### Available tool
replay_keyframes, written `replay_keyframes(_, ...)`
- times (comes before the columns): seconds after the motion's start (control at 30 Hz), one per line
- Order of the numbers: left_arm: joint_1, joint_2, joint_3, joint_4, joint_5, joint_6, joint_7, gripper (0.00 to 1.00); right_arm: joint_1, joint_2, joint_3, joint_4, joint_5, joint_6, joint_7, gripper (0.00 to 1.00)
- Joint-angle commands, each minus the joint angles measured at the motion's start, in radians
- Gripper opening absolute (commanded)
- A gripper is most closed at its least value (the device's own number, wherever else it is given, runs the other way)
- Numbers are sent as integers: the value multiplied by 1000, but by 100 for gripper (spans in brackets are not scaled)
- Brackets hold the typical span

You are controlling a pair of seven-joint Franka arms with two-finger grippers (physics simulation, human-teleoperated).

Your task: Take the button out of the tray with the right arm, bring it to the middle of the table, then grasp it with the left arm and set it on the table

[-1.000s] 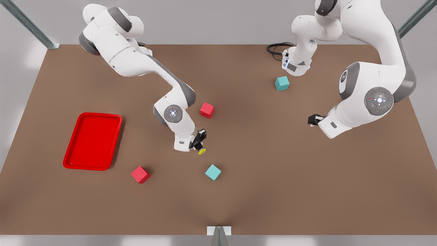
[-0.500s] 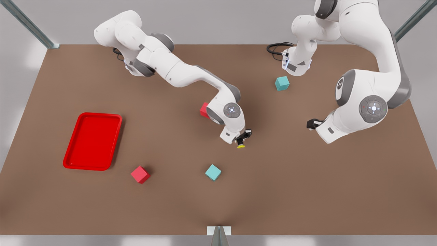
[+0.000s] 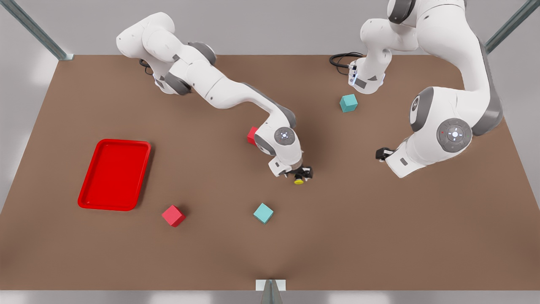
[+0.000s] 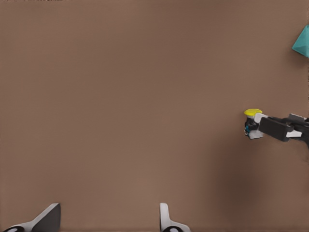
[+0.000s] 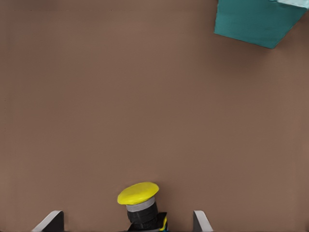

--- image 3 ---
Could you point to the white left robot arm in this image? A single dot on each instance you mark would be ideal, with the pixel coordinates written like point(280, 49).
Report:
point(451, 114)

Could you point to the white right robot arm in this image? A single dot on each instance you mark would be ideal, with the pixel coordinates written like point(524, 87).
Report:
point(236, 90)

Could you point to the teal cube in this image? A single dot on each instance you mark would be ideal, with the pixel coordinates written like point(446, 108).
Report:
point(348, 103)
point(263, 213)

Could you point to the red cube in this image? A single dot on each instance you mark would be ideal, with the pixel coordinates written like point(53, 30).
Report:
point(252, 135)
point(173, 215)

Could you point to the red rectangular tray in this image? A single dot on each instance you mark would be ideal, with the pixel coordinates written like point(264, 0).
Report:
point(114, 174)

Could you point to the silver frame post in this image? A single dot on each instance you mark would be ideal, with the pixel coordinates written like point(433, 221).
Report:
point(271, 292)
point(510, 25)
point(36, 28)

